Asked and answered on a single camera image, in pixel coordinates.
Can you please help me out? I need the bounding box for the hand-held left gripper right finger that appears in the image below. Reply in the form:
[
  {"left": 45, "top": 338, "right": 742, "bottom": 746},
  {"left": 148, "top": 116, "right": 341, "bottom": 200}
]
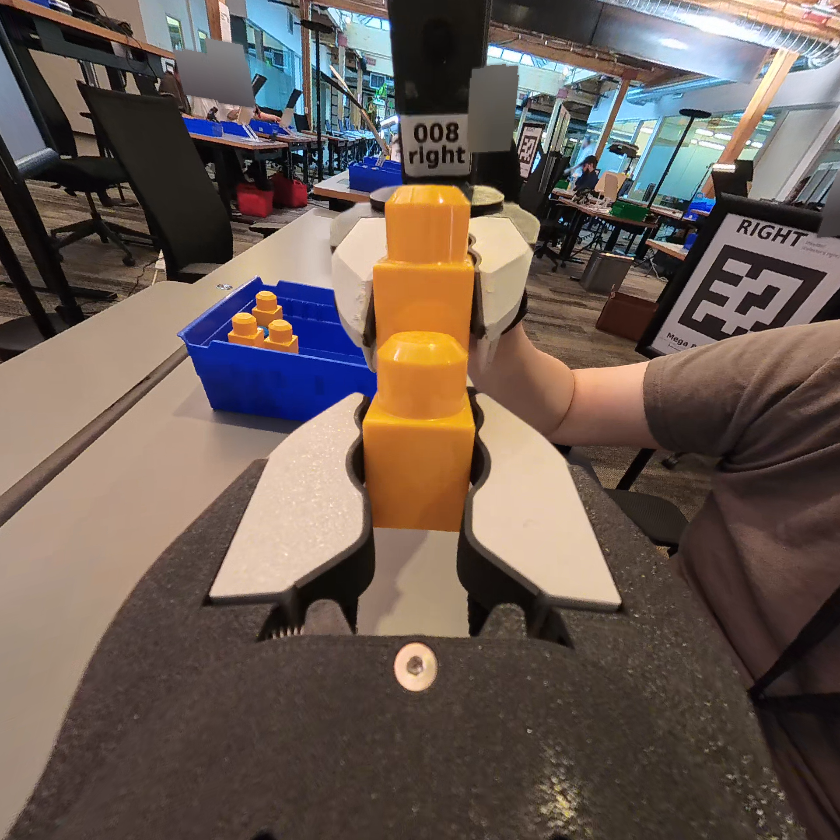
[{"left": 457, "top": 390, "right": 623, "bottom": 636}]

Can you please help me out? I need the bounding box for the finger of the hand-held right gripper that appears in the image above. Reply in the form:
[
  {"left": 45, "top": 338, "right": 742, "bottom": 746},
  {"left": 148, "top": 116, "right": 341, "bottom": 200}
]
[
  {"left": 330, "top": 203, "right": 388, "bottom": 371},
  {"left": 467, "top": 203, "right": 540, "bottom": 376}
]

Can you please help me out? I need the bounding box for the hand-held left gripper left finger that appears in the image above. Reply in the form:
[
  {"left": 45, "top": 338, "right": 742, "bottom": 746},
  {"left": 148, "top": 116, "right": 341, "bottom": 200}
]
[{"left": 206, "top": 392, "right": 375, "bottom": 634}]

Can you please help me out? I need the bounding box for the blue plastic bin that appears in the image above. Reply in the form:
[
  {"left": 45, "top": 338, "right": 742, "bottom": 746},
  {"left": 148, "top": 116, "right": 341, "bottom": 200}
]
[{"left": 177, "top": 277, "right": 379, "bottom": 422}]

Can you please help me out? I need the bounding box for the person's right hand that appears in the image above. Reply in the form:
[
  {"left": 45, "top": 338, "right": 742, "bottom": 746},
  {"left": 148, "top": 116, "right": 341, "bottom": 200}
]
[{"left": 467, "top": 322, "right": 577, "bottom": 434}]

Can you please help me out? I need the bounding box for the blue storage bin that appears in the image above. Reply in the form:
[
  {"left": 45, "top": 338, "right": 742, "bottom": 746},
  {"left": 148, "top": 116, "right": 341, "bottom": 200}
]
[{"left": 348, "top": 157, "right": 403, "bottom": 193}]

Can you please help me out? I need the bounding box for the grey waste bin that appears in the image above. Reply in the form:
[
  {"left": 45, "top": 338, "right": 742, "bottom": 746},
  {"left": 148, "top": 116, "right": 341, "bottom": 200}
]
[{"left": 581, "top": 249, "right": 634, "bottom": 294}]

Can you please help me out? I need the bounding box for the small marker code sign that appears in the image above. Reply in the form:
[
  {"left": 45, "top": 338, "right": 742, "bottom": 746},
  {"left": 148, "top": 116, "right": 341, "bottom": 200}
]
[{"left": 515, "top": 121, "right": 547, "bottom": 179}]

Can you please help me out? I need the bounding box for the brown cardboard box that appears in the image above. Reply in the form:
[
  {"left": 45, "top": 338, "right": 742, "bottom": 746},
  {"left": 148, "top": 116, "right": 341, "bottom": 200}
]
[{"left": 595, "top": 290, "right": 659, "bottom": 342}]

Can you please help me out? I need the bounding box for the row of office desks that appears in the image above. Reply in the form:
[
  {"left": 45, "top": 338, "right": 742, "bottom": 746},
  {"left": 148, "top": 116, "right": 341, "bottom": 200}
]
[{"left": 184, "top": 112, "right": 395, "bottom": 198}]

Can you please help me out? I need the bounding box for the black high-back office chair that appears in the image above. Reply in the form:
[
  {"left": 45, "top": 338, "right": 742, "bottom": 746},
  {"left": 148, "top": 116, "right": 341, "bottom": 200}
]
[{"left": 77, "top": 82, "right": 234, "bottom": 283}]

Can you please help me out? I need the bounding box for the black floor lamp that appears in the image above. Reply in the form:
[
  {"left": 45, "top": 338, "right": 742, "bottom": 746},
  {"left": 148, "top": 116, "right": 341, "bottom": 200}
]
[{"left": 650, "top": 108, "right": 713, "bottom": 204}]

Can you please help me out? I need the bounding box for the framed marker code sign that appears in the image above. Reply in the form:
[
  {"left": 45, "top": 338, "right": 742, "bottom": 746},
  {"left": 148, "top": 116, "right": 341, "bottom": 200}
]
[{"left": 635, "top": 193, "right": 840, "bottom": 358}]

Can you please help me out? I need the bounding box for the black swivel chair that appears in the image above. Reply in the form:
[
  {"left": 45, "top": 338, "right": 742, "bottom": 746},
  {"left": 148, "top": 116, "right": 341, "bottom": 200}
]
[{"left": 13, "top": 46, "right": 135, "bottom": 266}]

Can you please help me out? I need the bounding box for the black screen easel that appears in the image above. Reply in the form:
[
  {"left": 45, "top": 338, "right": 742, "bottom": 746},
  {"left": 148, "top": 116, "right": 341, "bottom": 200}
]
[{"left": 0, "top": 131, "right": 119, "bottom": 342}]

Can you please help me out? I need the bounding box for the framed grey screen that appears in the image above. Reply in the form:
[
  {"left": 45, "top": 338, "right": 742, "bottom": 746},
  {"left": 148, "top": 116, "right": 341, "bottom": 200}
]
[{"left": 0, "top": 36, "right": 63, "bottom": 178}]

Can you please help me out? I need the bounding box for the black neck strap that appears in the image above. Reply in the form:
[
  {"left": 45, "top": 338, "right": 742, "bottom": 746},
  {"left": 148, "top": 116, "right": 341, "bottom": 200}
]
[{"left": 748, "top": 591, "right": 840, "bottom": 703}]

